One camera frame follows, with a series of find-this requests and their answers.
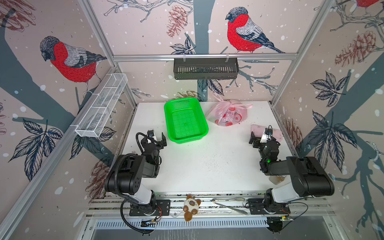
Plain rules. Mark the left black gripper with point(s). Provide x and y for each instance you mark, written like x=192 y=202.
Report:
x=154 y=142

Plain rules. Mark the green plastic basket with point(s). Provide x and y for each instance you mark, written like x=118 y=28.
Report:
x=185 y=120

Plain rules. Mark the pink plastic bag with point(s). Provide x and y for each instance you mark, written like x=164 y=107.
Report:
x=227 y=113

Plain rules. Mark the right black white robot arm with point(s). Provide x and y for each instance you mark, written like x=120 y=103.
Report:
x=308 y=178

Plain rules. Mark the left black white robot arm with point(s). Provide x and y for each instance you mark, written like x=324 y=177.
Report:
x=125 y=178

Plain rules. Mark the brown white plush toy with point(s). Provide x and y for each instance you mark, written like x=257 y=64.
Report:
x=191 y=207

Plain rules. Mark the metal tongs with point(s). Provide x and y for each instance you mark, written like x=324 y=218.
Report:
x=218 y=202

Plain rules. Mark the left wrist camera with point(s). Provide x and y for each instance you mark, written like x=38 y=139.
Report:
x=151 y=136

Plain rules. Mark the white wire mesh shelf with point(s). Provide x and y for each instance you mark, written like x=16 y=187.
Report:
x=99 y=112

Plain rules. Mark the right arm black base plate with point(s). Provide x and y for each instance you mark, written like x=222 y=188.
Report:
x=261 y=207

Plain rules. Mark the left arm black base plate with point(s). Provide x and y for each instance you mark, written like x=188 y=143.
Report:
x=157 y=208

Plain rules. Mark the black hanging wire basket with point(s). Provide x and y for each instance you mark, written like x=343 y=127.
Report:
x=206 y=69

